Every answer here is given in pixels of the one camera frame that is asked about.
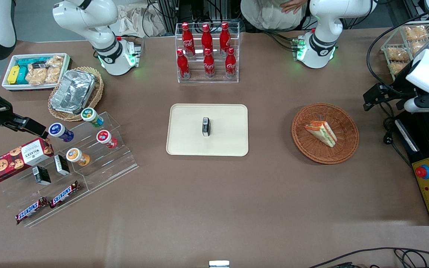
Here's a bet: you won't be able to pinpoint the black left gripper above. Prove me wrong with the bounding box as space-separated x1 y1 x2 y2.
363 61 426 111

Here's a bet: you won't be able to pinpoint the triangle sandwich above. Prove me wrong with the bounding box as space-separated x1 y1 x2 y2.
304 120 338 148

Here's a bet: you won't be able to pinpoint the light oval wicker basket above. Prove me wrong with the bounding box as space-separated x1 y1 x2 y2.
48 66 104 122

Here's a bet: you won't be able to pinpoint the brown round wicker basket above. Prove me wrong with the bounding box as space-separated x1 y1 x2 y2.
291 103 360 165

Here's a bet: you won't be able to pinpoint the beige plastic tray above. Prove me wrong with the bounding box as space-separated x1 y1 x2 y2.
166 103 249 157

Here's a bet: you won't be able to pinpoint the person's bare hand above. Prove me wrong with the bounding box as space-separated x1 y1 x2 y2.
281 0 309 15

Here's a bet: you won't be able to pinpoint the purple gum bottle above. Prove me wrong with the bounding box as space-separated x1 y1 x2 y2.
48 122 74 143

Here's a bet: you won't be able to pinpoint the bagged biscuit pack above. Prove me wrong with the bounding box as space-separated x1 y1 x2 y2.
403 24 429 41
390 61 409 76
410 40 429 54
386 47 410 62

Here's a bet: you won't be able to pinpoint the orange gum bottle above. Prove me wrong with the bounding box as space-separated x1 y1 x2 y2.
66 147 90 167

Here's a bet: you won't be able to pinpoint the red Walkers shortbread box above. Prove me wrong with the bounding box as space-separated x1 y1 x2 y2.
0 137 55 185

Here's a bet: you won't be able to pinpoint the white rectangular bin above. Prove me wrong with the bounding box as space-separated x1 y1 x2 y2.
1 53 73 92

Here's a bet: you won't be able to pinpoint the clear acrylic snack rack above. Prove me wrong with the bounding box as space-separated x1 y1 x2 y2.
381 20 429 80

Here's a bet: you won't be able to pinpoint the aluminium foil container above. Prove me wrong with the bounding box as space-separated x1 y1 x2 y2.
50 70 96 115

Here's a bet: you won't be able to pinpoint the green gum bottle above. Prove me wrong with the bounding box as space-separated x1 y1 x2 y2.
80 107 104 128

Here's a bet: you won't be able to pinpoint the yellow snack box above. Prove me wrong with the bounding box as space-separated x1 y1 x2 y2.
7 66 20 85

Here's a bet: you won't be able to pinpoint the black yellow control box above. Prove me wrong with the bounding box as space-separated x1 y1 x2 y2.
393 110 429 226

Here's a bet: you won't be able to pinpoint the red gum bottle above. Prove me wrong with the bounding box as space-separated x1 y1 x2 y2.
96 130 118 149

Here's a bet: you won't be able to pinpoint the Snickers bar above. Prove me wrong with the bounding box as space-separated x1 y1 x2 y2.
49 181 81 209
15 197 50 225

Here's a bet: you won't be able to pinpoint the clear acrylic stepped stand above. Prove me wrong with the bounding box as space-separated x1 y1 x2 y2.
0 111 139 228

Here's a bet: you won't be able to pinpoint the person's white shirt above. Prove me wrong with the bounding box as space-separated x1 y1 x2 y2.
240 0 312 31

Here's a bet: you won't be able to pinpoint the crumpled beige bag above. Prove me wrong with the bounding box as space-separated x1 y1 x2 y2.
119 4 167 38

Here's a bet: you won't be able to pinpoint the red Coca-Cola bottle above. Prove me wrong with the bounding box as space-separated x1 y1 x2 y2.
201 24 213 56
225 47 237 79
177 49 191 79
182 22 195 57
219 22 231 57
203 48 216 79

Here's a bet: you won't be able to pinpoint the clear acrylic bottle rack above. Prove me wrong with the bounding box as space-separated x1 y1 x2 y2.
175 22 240 83

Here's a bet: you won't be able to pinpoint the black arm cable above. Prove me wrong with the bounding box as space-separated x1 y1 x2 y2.
366 13 429 97

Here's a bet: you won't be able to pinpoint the black power plug cable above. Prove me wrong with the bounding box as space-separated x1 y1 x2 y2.
382 100 412 168

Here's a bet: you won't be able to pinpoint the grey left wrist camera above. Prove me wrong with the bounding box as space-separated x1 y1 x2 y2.
404 95 429 113

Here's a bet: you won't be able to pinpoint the black base cables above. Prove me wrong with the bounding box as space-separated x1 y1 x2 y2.
263 29 301 52

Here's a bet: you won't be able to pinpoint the black floor cable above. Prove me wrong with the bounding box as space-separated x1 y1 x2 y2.
308 247 429 268

